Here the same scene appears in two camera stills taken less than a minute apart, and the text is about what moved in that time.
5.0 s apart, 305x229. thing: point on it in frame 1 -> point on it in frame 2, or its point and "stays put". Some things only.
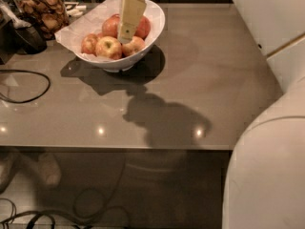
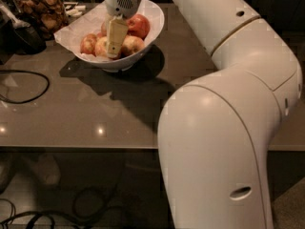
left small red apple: (89, 44) stays put
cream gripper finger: (132, 9) -> (115, 33)
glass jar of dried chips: (43, 6) stays put
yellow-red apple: (109, 48) stays put
